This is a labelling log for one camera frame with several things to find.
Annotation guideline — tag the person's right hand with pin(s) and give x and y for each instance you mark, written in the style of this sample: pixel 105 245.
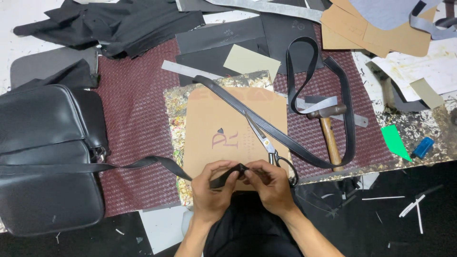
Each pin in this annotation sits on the person's right hand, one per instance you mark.
pixel 273 192

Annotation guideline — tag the grey fabric strip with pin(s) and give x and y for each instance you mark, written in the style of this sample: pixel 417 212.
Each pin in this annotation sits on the grey fabric strip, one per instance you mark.
pixel 264 6

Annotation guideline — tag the large black leather panel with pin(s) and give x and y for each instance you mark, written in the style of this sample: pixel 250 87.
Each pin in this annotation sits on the large black leather panel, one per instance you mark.
pixel 282 32

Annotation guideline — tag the beige card piece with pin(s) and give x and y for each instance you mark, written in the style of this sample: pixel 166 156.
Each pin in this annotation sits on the beige card piece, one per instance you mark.
pixel 250 61

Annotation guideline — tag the black leather bag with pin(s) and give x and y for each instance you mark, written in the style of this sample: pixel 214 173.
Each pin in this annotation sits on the black leather bag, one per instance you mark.
pixel 46 157

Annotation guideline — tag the stained white paper sheets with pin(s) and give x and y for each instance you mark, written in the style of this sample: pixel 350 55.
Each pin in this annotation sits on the stained white paper sheets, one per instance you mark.
pixel 421 69

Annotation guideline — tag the brown cardboard sheet with print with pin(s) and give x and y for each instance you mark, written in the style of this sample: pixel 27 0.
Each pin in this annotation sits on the brown cardboard sheet with print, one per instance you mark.
pixel 214 125

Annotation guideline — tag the olive card piece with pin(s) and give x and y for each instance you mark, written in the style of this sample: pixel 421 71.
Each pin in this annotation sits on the olive card piece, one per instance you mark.
pixel 426 92

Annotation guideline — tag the long metal ruler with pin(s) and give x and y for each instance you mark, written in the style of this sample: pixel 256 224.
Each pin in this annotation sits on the long metal ruler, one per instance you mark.
pixel 178 69

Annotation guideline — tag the blue lighter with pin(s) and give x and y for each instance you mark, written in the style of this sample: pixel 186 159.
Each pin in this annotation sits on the blue lighter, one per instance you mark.
pixel 422 147

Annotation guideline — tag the maroon woven leather sheet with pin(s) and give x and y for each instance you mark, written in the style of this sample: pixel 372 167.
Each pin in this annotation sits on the maroon woven leather sheet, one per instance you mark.
pixel 139 135

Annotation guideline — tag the green paper scrap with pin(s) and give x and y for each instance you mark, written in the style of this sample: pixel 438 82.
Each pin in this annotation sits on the green paper scrap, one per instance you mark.
pixel 392 139

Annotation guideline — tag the heap of black fabric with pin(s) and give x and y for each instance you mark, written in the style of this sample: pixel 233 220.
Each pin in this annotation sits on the heap of black fabric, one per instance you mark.
pixel 117 25

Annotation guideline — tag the grey board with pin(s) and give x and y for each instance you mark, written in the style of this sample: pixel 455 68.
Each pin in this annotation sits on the grey board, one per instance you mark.
pixel 50 66

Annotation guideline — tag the heap of brown card patterns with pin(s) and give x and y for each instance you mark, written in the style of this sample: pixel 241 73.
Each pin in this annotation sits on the heap of brown card patterns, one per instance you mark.
pixel 375 32

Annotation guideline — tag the person's left hand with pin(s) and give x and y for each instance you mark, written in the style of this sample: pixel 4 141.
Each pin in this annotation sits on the person's left hand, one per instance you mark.
pixel 209 194

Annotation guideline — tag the white paper sheet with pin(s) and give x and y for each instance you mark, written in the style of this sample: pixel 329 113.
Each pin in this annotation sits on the white paper sheet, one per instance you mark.
pixel 164 226

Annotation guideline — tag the paint splattered cutting board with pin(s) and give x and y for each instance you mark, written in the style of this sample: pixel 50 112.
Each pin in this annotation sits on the paint splattered cutting board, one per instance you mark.
pixel 176 107

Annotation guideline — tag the grey leather scrap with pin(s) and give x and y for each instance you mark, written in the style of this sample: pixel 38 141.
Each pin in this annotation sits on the grey leather scrap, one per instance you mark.
pixel 319 104

